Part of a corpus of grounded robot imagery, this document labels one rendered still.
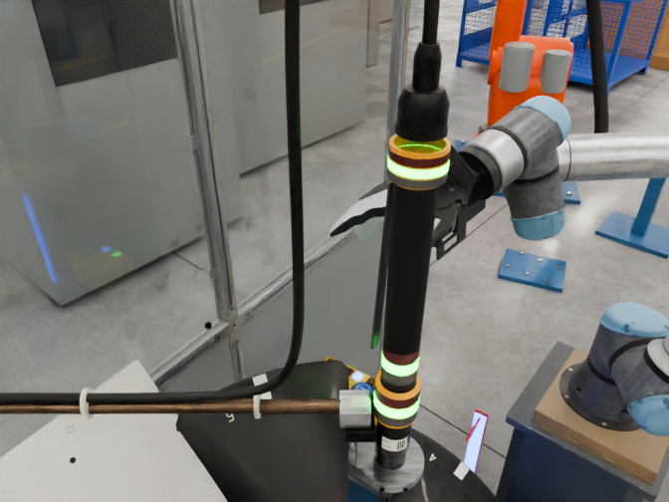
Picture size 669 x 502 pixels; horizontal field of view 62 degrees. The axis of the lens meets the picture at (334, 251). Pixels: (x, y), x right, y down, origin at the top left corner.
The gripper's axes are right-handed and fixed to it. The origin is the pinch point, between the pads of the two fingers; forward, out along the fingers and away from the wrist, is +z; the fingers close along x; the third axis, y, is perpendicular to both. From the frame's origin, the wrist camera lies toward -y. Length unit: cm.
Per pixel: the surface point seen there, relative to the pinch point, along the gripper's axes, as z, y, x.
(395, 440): 11.3, 7.9, -15.9
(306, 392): 12.1, 18.2, 0.4
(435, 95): 2.0, -25.0, -13.2
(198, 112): -11, 14, 64
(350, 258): -49, 97, 74
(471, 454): -11, 59, -9
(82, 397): 31.9, -0.9, 4.7
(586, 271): -205, 227, 58
